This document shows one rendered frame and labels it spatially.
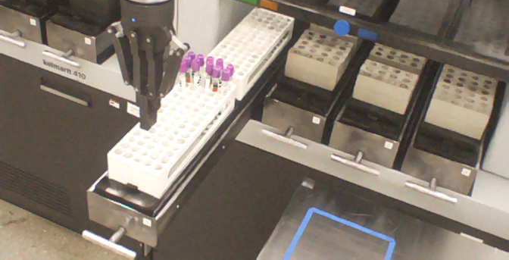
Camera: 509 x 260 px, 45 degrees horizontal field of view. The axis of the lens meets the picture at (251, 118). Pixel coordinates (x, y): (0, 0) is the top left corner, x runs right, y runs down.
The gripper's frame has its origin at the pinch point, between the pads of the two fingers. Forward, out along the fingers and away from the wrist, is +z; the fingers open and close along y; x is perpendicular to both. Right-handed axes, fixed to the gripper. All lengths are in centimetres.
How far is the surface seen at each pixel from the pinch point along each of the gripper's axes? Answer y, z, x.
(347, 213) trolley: -33.7, 13.1, -7.1
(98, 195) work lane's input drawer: 4.4, 14.4, 8.3
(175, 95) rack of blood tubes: 4.1, 9.4, -16.2
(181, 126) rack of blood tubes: -1.3, 9.4, -8.8
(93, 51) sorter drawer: 34.0, 18.2, -31.7
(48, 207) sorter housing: 54, 80, -32
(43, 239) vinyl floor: 57, 95, -31
